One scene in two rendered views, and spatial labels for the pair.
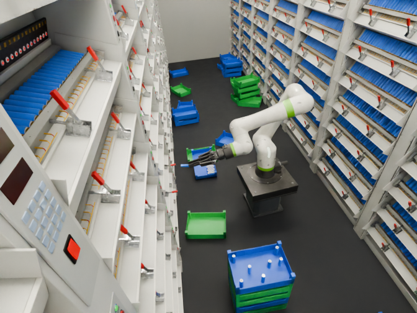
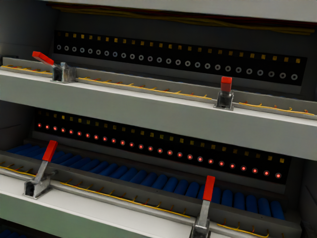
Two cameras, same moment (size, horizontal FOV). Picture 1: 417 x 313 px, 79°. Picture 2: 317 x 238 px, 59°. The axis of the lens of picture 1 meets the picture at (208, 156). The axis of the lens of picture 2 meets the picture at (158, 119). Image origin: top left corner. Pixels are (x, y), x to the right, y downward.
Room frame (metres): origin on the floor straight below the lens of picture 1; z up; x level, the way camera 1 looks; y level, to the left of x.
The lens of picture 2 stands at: (1.42, -0.09, 0.40)
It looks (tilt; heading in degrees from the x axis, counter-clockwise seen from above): 5 degrees up; 109
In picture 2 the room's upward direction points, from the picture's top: 12 degrees clockwise
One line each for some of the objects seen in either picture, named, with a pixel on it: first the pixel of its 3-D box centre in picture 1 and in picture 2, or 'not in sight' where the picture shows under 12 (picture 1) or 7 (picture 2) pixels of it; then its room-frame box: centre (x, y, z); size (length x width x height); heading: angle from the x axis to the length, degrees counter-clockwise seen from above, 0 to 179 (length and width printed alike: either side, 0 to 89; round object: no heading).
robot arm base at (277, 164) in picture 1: (272, 167); not in sight; (1.38, -0.47, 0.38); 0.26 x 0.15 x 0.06; 103
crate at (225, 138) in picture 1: (231, 140); not in sight; (2.23, -0.27, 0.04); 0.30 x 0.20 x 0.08; 56
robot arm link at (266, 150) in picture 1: (265, 154); not in sight; (1.38, -0.41, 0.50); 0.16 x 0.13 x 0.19; 0
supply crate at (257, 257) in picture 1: (259, 266); not in sight; (0.65, -0.21, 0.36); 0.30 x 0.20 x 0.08; 95
